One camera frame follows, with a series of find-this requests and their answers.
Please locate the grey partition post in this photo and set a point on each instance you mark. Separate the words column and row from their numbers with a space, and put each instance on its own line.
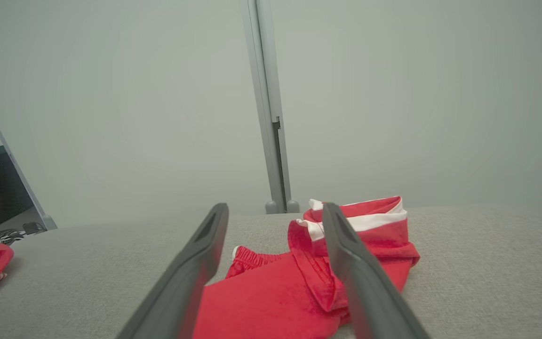
column 271, row 141

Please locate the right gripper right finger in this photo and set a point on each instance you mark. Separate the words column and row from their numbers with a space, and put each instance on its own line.
column 370, row 296

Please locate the red white-striped shorts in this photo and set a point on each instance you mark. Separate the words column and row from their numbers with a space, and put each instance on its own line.
column 261, row 301

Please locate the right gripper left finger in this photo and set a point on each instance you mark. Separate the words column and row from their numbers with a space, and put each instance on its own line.
column 181, row 292

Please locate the grey slanted desk leg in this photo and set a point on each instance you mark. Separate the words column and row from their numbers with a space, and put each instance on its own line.
column 17, row 174

